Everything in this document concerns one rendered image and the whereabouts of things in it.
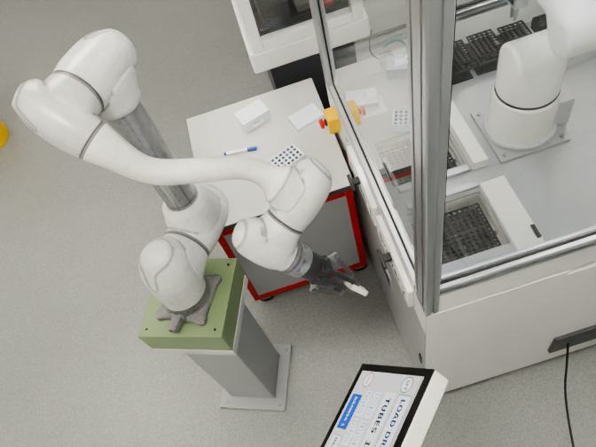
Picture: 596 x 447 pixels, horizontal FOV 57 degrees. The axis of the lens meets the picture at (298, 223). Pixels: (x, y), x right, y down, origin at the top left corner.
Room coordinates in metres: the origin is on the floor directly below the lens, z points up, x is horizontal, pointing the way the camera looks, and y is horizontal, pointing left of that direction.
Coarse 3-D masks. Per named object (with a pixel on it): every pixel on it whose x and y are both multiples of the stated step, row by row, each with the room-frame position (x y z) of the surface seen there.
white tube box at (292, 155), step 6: (282, 150) 1.44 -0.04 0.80; (288, 150) 1.45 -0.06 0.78; (294, 150) 1.44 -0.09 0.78; (300, 150) 1.41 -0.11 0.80; (276, 156) 1.43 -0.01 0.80; (282, 156) 1.42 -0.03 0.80; (288, 156) 1.41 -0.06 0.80; (294, 156) 1.39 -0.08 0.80; (300, 156) 1.39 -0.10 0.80; (270, 162) 1.41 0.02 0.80; (276, 162) 1.40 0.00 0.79; (282, 162) 1.39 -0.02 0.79; (288, 162) 1.38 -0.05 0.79; (294, 162) 1.37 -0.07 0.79
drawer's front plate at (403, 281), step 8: (376, 216) 0.92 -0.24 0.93; (384, 224) 0.89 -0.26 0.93; (384, 232) 0.86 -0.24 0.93; (384, 240) 0.85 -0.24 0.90; (384, 248) 0.86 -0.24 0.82; (392, 248) 0.80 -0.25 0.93; (392, 256) 0.77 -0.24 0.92; (400, 264) 0.74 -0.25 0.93; (400, 272) 0.71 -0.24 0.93; (400, 280) 0.71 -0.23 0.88; (408, 280) 0.68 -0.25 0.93; (408, 288) 0.65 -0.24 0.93; (408, 296) 0.64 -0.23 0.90; (408, 304) 0.64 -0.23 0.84
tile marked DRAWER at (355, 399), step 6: (354, 396) 0.40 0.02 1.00; (360, 396) 0.38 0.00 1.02; (354, 402) 0.38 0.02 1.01; (348, 408) 0.37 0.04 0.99; (354, 408) 0.36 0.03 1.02; (342, 414) 0.37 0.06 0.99; (348, 414) 0.36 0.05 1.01; (342, 420) 0.35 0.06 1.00; (348, 420) 0.34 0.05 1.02; (342, 426) 0.34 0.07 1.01
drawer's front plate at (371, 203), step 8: (352, 152) 1.21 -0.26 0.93; (352, 160) 1.18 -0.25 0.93; (352, 168) 1.20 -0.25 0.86; (360, 168) 1.13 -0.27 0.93; (360, 176) 1.09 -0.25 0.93; (360, 184) 1.10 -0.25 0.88; (368, 192) 1.02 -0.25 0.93; (368, 200) 1.00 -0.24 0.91; (368, 208) 1.02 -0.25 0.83; (376, 208) 0.96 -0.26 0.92; (376, 224) 0.96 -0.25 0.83
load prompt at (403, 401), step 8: (400, 400) 0.31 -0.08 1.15; (408, 400) 0.30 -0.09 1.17; (400, 408) 0.29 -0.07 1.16; (392, 416) 0.29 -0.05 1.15; (400, 416) 0.27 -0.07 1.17; (392, 424) 0.27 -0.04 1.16; (384, 432) 0.26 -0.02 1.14; (392, 432) 0.25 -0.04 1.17; (384, 440) 0.24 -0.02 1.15; (392, 440) 0.23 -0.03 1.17
